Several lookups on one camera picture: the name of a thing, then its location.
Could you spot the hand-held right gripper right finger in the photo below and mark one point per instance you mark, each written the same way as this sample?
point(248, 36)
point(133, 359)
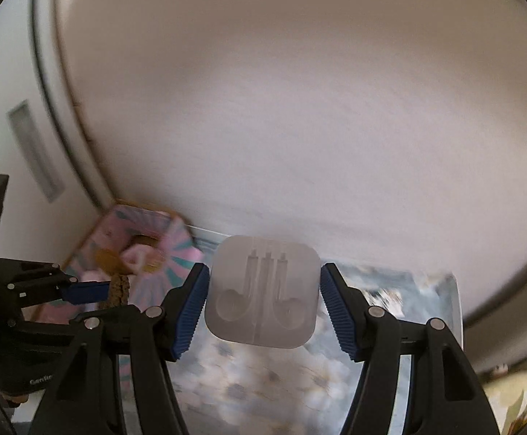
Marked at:
point(338, 312)

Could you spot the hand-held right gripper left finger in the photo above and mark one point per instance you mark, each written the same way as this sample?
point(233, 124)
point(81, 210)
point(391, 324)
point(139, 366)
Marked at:
point(190, 312)

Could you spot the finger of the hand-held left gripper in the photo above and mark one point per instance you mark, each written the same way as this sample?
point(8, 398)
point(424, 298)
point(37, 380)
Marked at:
point(86, 292)
point(41, 328)

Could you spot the pink sunburst box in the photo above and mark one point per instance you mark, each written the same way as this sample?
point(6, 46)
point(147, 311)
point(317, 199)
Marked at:
point(177, 244)

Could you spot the translucent earphone case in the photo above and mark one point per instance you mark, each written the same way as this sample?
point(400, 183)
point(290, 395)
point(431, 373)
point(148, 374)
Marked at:
point(263, 290)

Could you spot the round brown item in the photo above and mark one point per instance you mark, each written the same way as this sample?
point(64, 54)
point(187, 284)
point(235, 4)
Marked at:
point(109, 260)

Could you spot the pale pink item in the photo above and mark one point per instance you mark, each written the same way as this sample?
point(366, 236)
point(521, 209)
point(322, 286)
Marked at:
point(138, 258)

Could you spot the pale blue printed cloth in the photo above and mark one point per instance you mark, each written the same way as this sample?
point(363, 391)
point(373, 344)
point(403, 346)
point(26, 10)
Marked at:
point(268, 385)

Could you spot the white door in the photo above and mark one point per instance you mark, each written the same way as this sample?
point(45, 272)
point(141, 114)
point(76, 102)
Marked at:
point(0, 77)

